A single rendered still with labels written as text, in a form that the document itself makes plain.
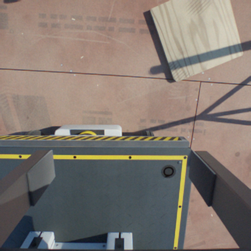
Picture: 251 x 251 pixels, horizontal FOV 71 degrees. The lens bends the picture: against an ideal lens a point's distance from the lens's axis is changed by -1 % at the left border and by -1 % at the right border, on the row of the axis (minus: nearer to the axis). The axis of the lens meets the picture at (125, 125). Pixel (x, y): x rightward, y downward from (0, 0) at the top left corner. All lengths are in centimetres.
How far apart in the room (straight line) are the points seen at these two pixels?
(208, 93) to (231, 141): 26
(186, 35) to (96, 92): 44
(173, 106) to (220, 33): 35
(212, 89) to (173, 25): 32
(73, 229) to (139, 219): 22
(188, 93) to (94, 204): 59
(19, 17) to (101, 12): 34
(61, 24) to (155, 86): 46
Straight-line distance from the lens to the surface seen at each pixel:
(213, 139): 95
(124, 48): 81
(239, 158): 105
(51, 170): 17
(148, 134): 72
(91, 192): 59
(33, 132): 81
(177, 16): 84
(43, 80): 87
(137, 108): 81
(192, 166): 17
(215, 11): 90
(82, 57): 82
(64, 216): 67
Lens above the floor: 80
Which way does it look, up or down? 76 degrees down
